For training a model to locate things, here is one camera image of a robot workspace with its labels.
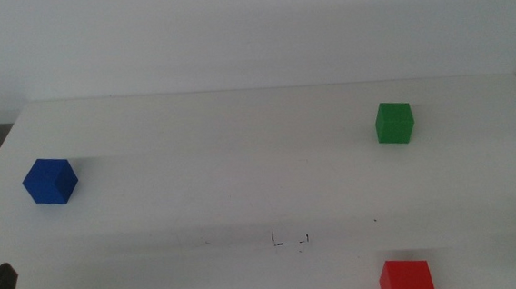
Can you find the blue cube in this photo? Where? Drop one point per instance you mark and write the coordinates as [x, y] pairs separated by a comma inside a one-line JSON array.
[[50, 182]]

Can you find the red cube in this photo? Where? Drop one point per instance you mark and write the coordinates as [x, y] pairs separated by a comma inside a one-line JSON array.
[[406, 280]]

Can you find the green cube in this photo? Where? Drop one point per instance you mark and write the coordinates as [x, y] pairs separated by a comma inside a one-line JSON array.
[[394, 123]]

